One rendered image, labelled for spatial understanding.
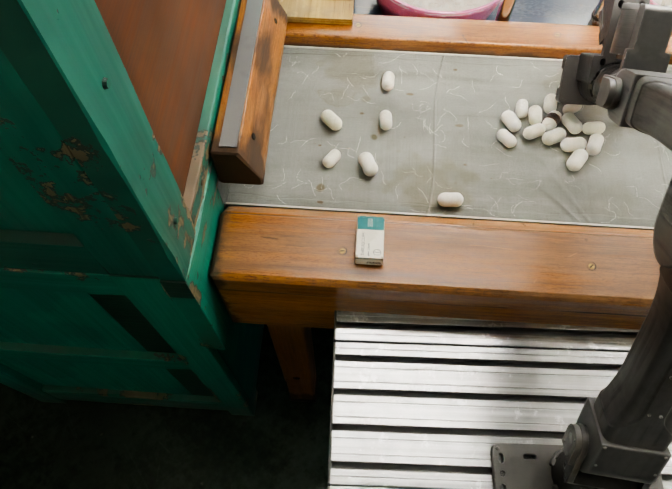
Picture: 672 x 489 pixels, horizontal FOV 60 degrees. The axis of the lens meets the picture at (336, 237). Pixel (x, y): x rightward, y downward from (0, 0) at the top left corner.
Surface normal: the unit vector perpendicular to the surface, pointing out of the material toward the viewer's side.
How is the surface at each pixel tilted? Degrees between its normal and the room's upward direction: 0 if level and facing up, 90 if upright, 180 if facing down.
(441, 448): 0
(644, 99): 80
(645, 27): 49
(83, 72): 90
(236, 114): 0
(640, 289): 0
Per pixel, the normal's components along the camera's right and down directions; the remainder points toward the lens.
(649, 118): -1.00, -0.04
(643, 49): -0.12, 0.37
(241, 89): 0.00, -0.46
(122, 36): 1.00, 0.06
